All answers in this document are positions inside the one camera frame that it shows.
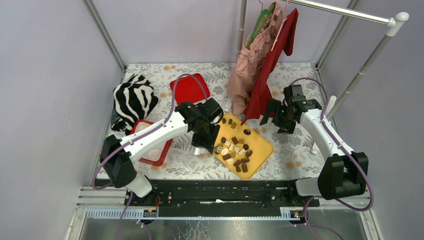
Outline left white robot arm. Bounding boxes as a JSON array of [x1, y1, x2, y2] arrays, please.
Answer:
[[98, 98, 224, 206]]

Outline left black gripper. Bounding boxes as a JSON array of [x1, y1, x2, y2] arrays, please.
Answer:
[[191, 120, 221, 154]]

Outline dark oval chocolate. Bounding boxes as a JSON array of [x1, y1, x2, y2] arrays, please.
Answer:
[[243, 129, 252, 135]]

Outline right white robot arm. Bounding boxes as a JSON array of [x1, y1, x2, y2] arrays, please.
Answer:
[[260, 84, 369, 206]]

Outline red box with liner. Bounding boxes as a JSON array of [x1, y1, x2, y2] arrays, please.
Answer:
[[130, 119, 173, 167]]

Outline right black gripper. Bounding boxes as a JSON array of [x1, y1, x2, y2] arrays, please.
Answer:
[[259, 98, 296, 135]]

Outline zebra striped cloth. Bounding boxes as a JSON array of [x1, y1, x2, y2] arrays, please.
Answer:
[[110, 74, 160, 135]]

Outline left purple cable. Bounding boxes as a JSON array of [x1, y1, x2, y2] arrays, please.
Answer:
[[91, 73, 210, 240]]

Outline green hanger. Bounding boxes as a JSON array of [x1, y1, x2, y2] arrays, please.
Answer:
[[245, 3, 276, 49]]

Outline pink hanging garment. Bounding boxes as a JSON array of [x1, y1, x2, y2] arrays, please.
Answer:
[[226, 1, 285, 116]]

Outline red hanging garment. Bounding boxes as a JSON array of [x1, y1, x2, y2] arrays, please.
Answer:
[[241, 8, 299, 124]]

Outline metal clothes rack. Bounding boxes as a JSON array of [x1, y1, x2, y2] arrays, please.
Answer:
[[236, 0, 410, 155]]

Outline red box lid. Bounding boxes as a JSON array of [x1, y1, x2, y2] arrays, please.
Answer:
[[172, 73, 211, 105]]

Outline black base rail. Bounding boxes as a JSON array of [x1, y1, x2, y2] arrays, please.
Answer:
[[118, 179, 309, 218]]

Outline yellow tray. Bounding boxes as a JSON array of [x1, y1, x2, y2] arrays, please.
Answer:
[[213, 113, 274, 180]]

